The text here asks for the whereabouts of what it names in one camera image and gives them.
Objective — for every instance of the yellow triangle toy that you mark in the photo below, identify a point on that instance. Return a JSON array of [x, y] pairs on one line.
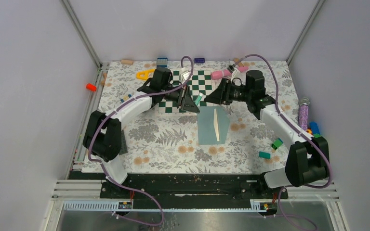
[[145, 75]]

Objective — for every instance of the wooden cylinder peg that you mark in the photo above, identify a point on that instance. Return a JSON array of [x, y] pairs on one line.
[[126, 62], [236, 60]]

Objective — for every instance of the blue grey lego brick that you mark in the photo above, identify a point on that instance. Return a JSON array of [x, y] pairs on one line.
[[162, 62]]

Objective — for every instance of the orange red small cylinder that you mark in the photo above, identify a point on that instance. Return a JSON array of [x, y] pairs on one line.
[[91, 87]]

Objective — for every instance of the colourful block toy pile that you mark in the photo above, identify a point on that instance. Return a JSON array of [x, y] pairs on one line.
[[313, 129]]

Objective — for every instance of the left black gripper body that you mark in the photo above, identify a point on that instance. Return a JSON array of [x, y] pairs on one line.
[[176, 96]]

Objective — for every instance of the grey-blue envelope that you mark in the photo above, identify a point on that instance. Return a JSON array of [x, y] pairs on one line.
[[206, 129]]

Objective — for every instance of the pink toy microphone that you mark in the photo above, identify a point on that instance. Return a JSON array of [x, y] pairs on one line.
[[225, 73]]

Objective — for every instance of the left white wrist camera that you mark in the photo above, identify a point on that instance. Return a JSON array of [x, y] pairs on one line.
[[184, 76]]

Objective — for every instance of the grey lego baseplate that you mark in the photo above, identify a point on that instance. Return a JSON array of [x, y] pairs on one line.
[[124, 148]]

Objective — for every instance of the floral patterned table mat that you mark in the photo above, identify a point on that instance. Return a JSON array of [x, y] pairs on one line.
[[169, 144]]

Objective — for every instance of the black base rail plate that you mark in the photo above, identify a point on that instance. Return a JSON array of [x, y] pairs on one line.
[[189, 191]]

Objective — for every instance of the purple glitter microphone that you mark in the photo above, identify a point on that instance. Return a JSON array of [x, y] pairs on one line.
[[303, 113]]

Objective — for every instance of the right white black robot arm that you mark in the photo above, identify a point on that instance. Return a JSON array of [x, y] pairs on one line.
[[308, 157]]

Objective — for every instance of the wooden toy car blue wheels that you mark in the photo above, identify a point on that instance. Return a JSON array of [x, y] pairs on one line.
[[125, 98]]

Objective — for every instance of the small green white peg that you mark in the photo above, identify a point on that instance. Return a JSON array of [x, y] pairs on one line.
[[198, 98]]

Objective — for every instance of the purple lego brick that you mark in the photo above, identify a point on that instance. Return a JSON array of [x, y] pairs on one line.
[[199, 60]]

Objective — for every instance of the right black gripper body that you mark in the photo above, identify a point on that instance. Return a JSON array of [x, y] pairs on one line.
[[233, 93]]

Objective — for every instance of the right wooden cylinder peg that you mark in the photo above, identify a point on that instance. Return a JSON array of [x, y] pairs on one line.
[[236, 60]]

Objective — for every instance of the teal small block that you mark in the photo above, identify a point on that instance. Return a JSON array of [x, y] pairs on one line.
[[264, 155]]

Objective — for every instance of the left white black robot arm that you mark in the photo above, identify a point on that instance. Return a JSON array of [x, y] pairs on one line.
[[103, 135]]

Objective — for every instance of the left wooden cylinder peg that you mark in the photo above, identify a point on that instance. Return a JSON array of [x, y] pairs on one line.
[[126, 62]]

